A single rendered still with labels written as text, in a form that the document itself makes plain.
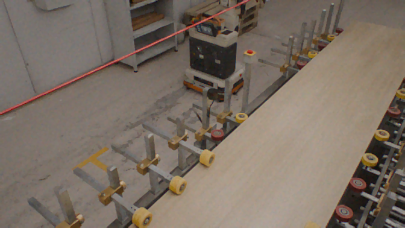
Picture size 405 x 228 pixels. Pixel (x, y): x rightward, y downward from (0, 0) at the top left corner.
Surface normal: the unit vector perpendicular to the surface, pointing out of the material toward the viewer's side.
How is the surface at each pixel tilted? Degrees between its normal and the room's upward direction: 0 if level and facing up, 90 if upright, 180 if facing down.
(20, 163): 0
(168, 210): 0
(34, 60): 90
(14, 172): 0
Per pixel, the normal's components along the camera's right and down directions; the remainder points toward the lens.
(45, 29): 0.80, 0.36
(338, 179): 0.00, -0.81
